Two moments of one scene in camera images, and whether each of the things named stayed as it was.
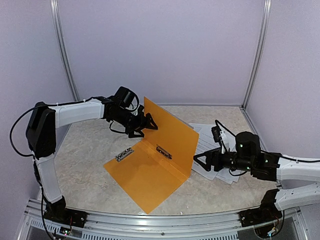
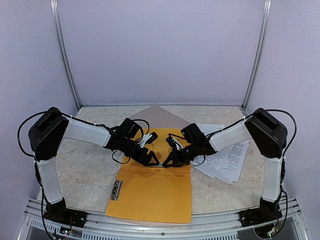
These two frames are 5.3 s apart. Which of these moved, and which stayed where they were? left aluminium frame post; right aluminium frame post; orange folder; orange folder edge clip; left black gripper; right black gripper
Moved: right black gripper; orange folder edge clip; orange folder; left black gripper
Stayed: left aluminium frame post; right aluminium frame post
